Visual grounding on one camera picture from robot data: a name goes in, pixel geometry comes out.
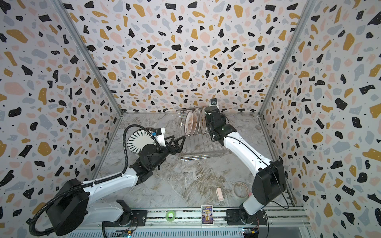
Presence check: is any colourful card pack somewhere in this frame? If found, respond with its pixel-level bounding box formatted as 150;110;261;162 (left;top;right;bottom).
201;205;214;225

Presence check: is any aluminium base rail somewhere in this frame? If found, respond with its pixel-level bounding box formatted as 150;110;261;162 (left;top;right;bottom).
67;203;314;238

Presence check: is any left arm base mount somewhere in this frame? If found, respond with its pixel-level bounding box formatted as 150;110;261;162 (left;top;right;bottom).
105;210;148;229

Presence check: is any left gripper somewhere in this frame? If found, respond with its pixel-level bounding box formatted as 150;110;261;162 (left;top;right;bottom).
149;135;185;172

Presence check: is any black white striped plate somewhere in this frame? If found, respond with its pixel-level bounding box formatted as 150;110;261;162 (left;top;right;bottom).
127;129;155;154

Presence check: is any black corrugated cable conduit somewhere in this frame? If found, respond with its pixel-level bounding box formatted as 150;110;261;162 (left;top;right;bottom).
28;124;155;237

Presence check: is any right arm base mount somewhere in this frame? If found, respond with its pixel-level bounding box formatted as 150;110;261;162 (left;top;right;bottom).
224;208;267;226

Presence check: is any wire dish rack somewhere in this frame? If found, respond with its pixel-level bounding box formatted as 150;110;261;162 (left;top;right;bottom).
175;108;228;161

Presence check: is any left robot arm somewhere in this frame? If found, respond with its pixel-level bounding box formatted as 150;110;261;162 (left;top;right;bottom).
29;136;185;237

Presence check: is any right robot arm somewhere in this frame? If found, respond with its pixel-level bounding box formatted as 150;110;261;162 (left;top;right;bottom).
204;106;287;217

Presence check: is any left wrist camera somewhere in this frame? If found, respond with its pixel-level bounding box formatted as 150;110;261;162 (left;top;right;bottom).
151;128;166;147

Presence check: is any pink eraser block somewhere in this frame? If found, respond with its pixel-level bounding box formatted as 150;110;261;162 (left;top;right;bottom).
216;187;224;202

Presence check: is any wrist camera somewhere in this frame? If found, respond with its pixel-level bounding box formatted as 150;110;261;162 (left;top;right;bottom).
151;128;166;147
209;98;218;107

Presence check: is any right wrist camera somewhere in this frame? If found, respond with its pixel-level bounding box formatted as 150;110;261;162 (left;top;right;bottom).
209;98;218;107

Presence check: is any green tape roll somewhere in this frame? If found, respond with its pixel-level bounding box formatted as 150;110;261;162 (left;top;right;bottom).
165;210;176;223

